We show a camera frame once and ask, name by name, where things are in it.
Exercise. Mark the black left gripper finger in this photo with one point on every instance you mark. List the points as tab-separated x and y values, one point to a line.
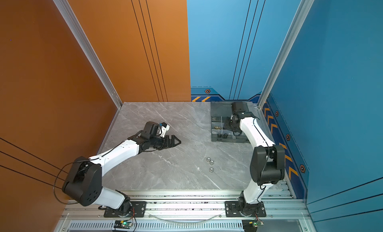
172	139
170	145

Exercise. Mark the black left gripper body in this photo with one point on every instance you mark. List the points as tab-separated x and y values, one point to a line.
157	142

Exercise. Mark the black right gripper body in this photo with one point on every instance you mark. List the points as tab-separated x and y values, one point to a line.
229	125

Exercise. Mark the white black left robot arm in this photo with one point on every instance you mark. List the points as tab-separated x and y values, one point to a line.
84	180

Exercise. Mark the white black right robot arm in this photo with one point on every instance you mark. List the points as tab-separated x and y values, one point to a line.
267	165

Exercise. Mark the grey plastic organizer box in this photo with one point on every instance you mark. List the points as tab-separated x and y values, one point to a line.
225	118

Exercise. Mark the left green circuit board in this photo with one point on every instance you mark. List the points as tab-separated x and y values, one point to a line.
123	225

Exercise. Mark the green circuit board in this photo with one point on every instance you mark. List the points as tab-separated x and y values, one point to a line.
254	224
123	225

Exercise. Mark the right green circuit board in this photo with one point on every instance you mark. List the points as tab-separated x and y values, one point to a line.
254	224

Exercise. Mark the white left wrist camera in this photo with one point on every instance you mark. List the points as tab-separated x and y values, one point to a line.
164	128

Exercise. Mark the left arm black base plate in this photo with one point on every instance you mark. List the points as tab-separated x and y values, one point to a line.
130	209

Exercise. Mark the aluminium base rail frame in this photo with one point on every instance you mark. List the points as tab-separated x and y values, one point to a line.
193	211

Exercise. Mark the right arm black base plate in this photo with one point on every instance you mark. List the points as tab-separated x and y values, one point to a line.
240	209

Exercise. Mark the aluminium right corner post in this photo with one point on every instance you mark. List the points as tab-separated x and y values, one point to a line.
294	29

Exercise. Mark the aluminium corner post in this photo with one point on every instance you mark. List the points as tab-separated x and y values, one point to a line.
75	27
294	29

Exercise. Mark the aluminium left corner post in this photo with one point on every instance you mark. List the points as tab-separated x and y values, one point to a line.
75	27

